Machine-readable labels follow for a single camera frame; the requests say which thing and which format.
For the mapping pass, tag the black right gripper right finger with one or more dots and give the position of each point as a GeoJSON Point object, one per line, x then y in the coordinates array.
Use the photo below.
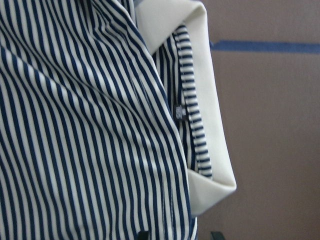
{"type": "Point", "coordinates": [215, 235]}

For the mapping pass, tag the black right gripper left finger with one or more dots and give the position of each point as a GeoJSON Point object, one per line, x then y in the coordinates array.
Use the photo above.
{"type": "Point", "coordinates": [143, 235]}

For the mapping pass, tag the navy white striped polo shirt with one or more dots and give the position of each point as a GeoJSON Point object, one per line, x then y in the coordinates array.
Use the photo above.
{"type": "Point", "coordinates": [109, 120]}

